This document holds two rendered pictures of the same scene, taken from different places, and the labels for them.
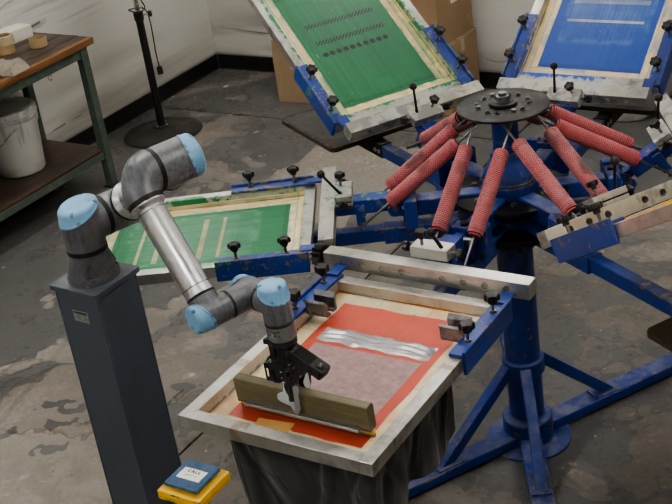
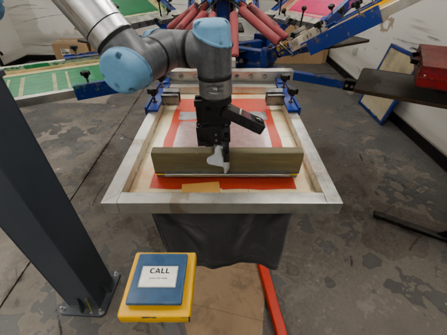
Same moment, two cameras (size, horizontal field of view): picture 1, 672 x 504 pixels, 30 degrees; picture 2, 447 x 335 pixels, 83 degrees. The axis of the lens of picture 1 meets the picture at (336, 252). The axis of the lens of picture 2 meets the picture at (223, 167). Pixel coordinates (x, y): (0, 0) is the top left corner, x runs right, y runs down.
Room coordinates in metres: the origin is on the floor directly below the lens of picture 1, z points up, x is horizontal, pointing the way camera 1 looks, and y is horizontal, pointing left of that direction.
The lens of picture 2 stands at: (2.23, 0.47, 1.43)
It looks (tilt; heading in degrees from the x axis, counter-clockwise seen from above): 39 degrees down; 325
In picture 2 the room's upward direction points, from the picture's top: straight up
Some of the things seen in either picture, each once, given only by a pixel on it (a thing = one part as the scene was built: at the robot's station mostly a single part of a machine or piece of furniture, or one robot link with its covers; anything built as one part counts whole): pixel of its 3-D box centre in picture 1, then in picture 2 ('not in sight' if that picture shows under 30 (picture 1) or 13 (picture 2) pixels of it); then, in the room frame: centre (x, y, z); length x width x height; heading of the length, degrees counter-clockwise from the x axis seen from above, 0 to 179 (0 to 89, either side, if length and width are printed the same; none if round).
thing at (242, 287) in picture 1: (246, 295); (165, 50); (2.77, 0.24, 1.29); 0.11 x 0.11 x 0.08; 36
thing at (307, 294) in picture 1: (311, 303); (159, 100); (3.25, 0.10, 0.97); 0.30 x 0.05 x 0.07; 145
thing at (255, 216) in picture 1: (238, 207); (76, 58); (3.84, 0.30, 1.05); 1.08 x 0.61 x 0.23; 85
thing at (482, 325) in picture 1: (481, 334); (285, 100); (2.93, -0.36, 0.97); 0.30 x 0.05 x 0.07; 145
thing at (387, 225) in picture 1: (328, 239); not in sight; (3.81, 0.02, 0.90); 1.24 x 0.06 x 0.06; 85
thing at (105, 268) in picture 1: (90, 260); not in sight; (3.20, 0.69, 1.25); 0.15 x 0.15 x 0.10
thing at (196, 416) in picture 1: (351, 363); (222, 127); (2.89, 0.00, 0.97); 0.79 x 0.58 x 0.04; 145
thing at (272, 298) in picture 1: (274, 302); (211, 49); (2.70, 0.17, 1.30); 0.09 x 0.08 x 0.11; 36
